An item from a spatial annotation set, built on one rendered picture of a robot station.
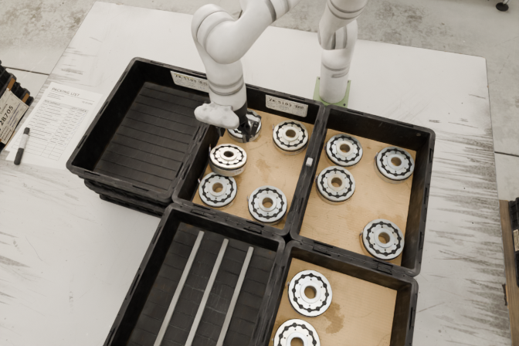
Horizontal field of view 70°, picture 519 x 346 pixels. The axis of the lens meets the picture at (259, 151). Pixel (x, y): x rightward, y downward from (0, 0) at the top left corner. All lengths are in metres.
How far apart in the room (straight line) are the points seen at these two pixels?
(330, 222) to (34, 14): 2.61
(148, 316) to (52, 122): 0.79
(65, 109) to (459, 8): 2.52
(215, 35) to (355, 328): 0.71
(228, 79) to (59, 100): 0.95
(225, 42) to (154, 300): 0.65
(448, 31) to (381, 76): 1.41
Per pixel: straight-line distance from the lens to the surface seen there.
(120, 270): 1.17
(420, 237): 0.97
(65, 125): 1.45
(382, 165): 1.08
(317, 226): 1.00
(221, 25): 0.62
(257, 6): 0.63
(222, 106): 0.74
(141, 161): 1.12
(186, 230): 1.01
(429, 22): 2.84
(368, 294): 0.99
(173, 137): 1.14
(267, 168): 1.05
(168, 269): 1.00
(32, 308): 1.26
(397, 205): 1.07
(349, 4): 0.88
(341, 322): 0.97
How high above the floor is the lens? 1.78
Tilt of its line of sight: 62 degrees down
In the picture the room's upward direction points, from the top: 2 degrees counter-clockwise
